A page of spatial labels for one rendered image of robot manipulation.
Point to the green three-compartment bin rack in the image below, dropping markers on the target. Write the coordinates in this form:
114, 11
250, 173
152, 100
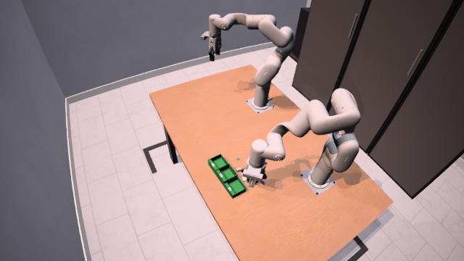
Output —
230, 181

